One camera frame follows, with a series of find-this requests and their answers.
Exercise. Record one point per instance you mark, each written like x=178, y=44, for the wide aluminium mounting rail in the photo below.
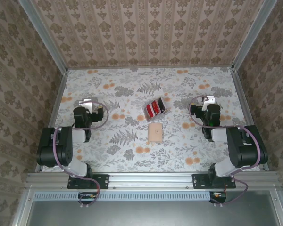
x=151, y=180

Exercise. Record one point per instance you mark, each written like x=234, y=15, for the black VIP card 88888844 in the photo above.
x=162, y=105

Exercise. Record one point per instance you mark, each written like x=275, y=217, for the red VIP card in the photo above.
x=156, y=107

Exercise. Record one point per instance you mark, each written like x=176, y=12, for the black connector box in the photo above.
x=218, y=197
x=87, y=197

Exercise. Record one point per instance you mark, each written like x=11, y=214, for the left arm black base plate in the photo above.
x=101, y=181

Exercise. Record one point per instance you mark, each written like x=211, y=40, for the grey metal panel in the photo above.
x=151, y=214

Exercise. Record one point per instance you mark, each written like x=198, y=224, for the beige leather card holder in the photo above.
x=155, y=133

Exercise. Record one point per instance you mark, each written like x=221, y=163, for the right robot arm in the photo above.
x=245, y=146

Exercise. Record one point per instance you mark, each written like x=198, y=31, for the aluminium table edge rail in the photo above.
x=151, y=68
x=243, y=99
x=59, y=94

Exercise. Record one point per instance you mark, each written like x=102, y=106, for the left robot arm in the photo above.
x=61, y=146

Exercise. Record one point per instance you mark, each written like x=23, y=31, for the aluminium frame post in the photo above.
x=253, y=35
x=46, y=37

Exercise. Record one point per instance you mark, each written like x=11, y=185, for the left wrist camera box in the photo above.
x=87, y=103

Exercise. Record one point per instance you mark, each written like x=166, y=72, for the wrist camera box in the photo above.
x=208, y=100
x=87, y=103

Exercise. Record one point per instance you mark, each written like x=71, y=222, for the red clear card box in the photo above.
x=155, y=116

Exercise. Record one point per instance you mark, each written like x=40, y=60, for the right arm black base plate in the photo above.
x=198, y=181

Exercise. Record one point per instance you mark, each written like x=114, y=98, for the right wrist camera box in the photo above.
x=208, y=100

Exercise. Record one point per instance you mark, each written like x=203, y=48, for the red card with stripe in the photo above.
x=150, y=110

